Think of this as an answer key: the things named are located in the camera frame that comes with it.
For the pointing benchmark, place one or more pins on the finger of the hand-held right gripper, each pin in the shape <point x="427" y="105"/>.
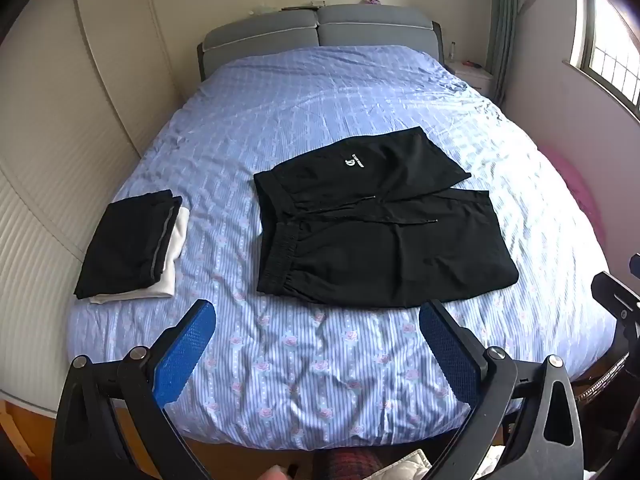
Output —
<point x="615" y="292"/>

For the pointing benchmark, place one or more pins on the green curtain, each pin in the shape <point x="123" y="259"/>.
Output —
<point x="505" y="30"/>

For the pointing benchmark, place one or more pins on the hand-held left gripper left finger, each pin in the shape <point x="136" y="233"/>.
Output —
<point x="186" y="347"/>

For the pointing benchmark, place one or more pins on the pink cloth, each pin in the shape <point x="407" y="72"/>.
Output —
<point x="575" y="190"/>

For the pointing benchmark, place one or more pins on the window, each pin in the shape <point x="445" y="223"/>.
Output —
<point x="612" y="45"/>

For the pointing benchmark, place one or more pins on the folded white garment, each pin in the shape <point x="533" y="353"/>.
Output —
<point x="167" y="280"/>

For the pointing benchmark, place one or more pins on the black pants with white logo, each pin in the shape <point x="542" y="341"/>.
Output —
<point x="390" y="240"/>

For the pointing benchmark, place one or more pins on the white nightstand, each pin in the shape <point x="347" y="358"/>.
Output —
<point x="475" y="77"/>

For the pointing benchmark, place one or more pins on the white quilted jacket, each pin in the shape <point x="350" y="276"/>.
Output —
<point x="407" y="466"/>

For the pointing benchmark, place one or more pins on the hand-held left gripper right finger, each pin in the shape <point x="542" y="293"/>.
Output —
<point x="450" y="355"/>

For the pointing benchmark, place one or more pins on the blue floral bed sheet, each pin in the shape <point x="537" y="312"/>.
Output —
<point x="300" y="110"/>

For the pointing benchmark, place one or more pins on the grey padded headboard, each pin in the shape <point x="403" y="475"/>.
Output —
<point x="350" y="25"/>

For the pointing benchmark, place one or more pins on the folded black pants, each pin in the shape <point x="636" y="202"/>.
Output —
<point x="125" y="245"/>

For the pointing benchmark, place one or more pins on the clear bottle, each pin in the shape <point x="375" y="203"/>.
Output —
<point x="453" y="51"/>

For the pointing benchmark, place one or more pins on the books on headboard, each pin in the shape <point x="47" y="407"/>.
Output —
<point x="300" y="7"/>

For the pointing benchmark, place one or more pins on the white sliding wardrobe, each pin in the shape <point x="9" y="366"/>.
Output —
<point x="60" y="135"/>

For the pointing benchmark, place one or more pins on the red plaid garment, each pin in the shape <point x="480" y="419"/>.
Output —
<point x="355" y="466"/>

